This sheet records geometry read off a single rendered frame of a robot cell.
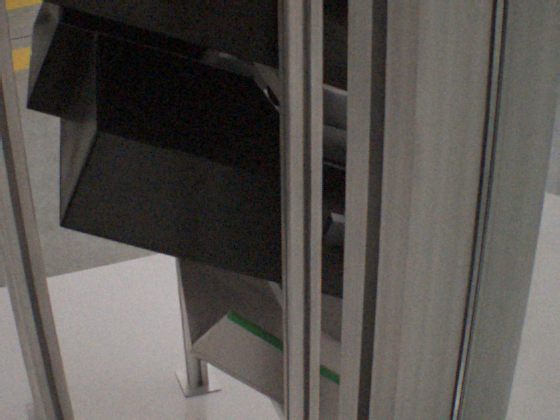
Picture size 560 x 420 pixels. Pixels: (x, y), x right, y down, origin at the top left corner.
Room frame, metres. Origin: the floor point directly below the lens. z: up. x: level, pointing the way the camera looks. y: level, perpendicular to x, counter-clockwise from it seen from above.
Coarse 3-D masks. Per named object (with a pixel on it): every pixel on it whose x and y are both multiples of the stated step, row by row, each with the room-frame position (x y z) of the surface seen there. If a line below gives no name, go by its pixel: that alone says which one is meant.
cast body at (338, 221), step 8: (328, 216) 0.66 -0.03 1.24; (336, 216) 0.66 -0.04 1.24; (344, 216) 0.66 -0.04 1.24; (328, 224) 0.66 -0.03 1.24; (336, 224) 0.65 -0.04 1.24; (344, 224) 0.65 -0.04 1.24; (328, 232) 0.65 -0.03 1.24; (336, 232) 0.65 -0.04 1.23; (344, 232) 0.66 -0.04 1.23; (328, 240) 0.65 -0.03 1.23; (336, 240) 0.65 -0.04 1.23; (344, 240) 0.66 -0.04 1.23
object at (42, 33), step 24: (48, 24) 0.76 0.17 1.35; (72, 24) 0.84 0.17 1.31; (96, 24) 0.85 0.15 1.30; (120, 24) 0.85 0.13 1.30; (48, 48) 0.72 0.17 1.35; (72, 48) 0.72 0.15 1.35; (168, 48) 0.86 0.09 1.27; (192, 48) 0.86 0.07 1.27; (48, 72) 0.72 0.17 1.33; (72, 72) 0.72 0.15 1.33; (48, 96) 0.72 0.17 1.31
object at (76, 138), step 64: (128, 64) 0.71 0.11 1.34; (192, 64) 0.71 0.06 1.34; (64, 128) 0.67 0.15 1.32; (128, 128) 0.70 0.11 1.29; (192, 128) 0.71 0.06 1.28; (256, 128) 0.72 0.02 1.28; (64, 192) 0.59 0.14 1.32; (128, 192) 0.58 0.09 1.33; (192, 192) 0.58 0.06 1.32; (256, 192) 0.59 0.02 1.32; (192, 256) 0.58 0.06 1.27; (256, 256) 0.59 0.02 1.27
